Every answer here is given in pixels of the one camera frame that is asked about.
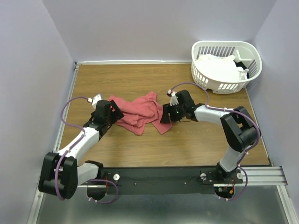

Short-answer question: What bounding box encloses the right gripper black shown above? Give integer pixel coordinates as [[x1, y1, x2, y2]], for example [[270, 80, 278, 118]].
[[159, 102, 185, 124]]

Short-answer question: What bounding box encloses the red t shirt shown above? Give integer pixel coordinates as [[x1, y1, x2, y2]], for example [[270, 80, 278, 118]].
[[109, 91, 172, 136]]

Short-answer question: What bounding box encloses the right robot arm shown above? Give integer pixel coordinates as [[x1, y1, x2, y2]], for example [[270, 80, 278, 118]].
[[160, 90, 261, 183]]

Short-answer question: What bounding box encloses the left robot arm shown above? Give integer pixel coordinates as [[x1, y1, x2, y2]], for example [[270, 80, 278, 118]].
[[38, 98, 124, 201]]

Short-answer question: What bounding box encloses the white t shirt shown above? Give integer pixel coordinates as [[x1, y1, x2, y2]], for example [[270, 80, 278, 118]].
[[194, 54, 246, 83]]

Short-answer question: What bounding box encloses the white laundry basket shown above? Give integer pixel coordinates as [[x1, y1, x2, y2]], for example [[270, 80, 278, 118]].
[[191, 41, 262, 94]]

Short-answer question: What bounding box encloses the black garment in basket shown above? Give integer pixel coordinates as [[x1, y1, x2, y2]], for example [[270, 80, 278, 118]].
[[235, 62, 249, 80]]

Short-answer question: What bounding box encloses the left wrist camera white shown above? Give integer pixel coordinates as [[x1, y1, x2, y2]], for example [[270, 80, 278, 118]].
[[87, 93, 102, 109]]

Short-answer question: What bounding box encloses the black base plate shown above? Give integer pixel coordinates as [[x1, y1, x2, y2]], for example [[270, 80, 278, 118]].
[[86, 166, 243, 200]]

